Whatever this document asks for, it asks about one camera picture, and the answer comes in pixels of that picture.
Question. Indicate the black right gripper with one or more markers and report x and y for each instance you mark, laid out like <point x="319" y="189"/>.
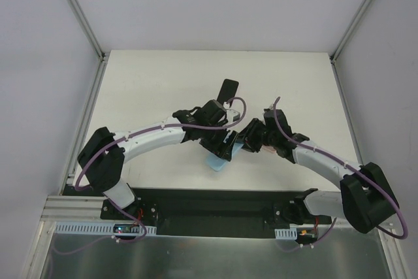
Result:
<point x="272" y="134"/>

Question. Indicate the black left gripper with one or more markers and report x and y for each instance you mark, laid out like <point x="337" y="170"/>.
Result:
<point x="221" y="147"/>

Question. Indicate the light blue phone case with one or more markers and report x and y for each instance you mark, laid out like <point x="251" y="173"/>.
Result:
<point x="216" y="163"/>

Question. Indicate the pink phone case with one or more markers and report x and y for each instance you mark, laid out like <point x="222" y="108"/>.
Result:
<point x="269" y="149"/>

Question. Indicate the black smartphone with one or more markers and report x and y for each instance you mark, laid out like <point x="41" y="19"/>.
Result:
<point x="228" y="91"/>

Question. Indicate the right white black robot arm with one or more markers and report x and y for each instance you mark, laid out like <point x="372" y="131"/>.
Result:
<point x="365" y="198"/>

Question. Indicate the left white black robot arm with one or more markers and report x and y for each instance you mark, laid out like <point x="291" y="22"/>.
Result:
<point x="105" y="153"/>

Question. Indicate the metal front sheet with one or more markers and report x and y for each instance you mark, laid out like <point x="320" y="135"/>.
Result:
<point x="343" y="253"/>

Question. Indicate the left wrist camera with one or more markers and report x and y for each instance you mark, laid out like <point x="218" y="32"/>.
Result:
<point x="232" y="116"/>

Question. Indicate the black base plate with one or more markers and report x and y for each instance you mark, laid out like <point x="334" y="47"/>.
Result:
<point x="222" y="213"/>

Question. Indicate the right white cable duct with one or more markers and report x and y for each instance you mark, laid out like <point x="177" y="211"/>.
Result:
<point x="286" y="234"/>

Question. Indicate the white cable duct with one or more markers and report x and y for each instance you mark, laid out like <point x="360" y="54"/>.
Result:
<point x="286" y="234"/>
<point x="109" y="229"/>

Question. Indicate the left white cable duct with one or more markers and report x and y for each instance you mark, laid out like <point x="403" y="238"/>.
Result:
<point x="109" y="229"/>

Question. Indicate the right aluminium frame post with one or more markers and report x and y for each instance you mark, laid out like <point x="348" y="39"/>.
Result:
<point x="349" y="32"/>

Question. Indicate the aluminium frame post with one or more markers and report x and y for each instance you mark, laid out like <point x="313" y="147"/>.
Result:
<point x="349" y="32"/>
<point x="88" y="31"/>

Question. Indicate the left aluminium frame post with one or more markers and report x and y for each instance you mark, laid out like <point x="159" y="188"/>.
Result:
<point x="88" y="31"/>

